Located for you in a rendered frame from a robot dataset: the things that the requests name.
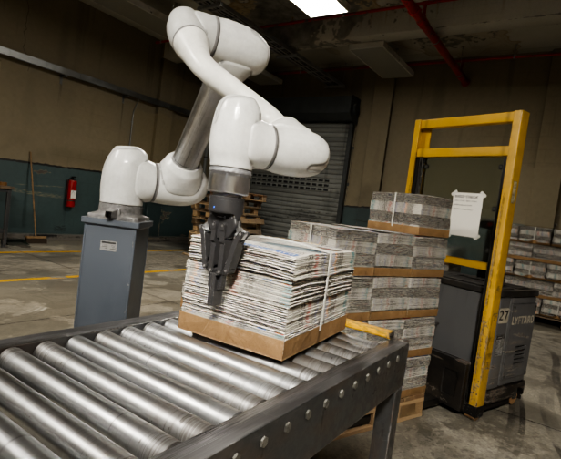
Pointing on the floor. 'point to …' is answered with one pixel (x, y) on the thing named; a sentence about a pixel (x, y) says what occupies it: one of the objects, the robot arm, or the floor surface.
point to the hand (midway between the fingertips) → (216, 289)
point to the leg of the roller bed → (385, 427)
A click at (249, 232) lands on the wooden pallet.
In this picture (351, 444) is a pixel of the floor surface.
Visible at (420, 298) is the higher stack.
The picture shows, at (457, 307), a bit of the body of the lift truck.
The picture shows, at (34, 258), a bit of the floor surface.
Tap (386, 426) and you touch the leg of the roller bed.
